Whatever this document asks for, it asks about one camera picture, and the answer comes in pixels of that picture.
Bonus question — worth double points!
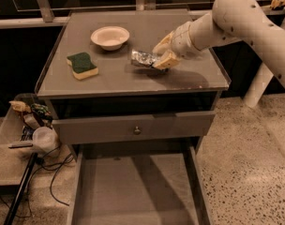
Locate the green yellow sponge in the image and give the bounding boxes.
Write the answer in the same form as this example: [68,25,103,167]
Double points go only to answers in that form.
[67,52,98,80]

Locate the metal railing frame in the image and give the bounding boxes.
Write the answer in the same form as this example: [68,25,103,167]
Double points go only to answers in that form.
[0,0,285,30]

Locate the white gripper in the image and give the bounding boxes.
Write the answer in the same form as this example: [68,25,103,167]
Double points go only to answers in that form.
[152,22,201,70]

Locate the colourful snack bags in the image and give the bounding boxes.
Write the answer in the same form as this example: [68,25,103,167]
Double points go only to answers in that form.
[10,100,53,129]

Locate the grey upper drawer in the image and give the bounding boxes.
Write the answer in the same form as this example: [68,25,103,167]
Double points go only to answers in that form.
[52,111,215,144]

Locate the grey drawer cabinet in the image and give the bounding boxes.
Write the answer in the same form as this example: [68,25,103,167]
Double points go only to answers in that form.
[36,9,230,148]

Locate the black tripod leg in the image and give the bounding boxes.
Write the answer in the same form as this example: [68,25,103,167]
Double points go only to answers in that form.
[4,153,38,225]

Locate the silver blue redbull can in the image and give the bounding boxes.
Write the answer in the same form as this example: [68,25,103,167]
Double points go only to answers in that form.
[131,50,159,68]

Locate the brass drawer knob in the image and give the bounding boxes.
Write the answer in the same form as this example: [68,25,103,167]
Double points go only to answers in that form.
[133,127,142,135]

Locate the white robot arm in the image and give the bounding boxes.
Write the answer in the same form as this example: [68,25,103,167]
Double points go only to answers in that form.
[153,0,285,88]

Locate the clear plastic cup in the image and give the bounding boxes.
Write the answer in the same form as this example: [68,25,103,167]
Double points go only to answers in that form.
[33,127,58,152]

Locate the grey open lower drawer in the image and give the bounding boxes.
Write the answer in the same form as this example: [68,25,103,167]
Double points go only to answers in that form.
[67,141,213,225]

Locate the clear plastic bin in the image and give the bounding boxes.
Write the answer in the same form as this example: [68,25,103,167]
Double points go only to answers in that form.
[0,93,61,188]

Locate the white paper bowl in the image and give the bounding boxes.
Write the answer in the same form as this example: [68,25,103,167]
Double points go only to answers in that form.
[91,26,129,51]

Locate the yellow object on rail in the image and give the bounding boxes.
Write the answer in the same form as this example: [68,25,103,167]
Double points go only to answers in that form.
[270,0,285,10]

